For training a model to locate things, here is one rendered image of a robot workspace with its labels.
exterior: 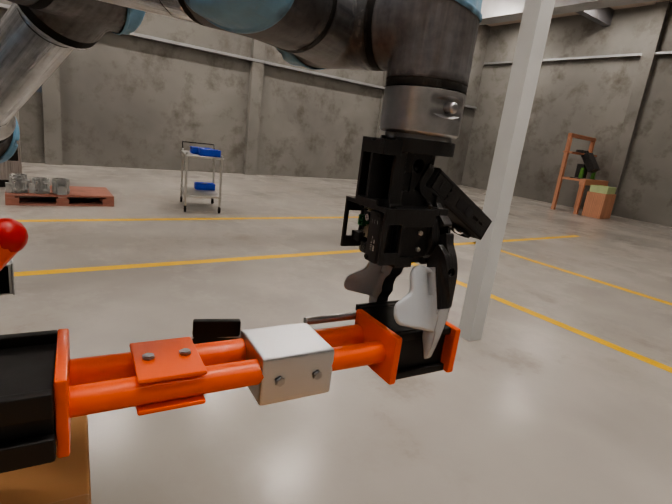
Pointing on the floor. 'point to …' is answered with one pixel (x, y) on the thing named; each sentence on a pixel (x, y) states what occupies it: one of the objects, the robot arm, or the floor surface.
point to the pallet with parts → (17, 186)
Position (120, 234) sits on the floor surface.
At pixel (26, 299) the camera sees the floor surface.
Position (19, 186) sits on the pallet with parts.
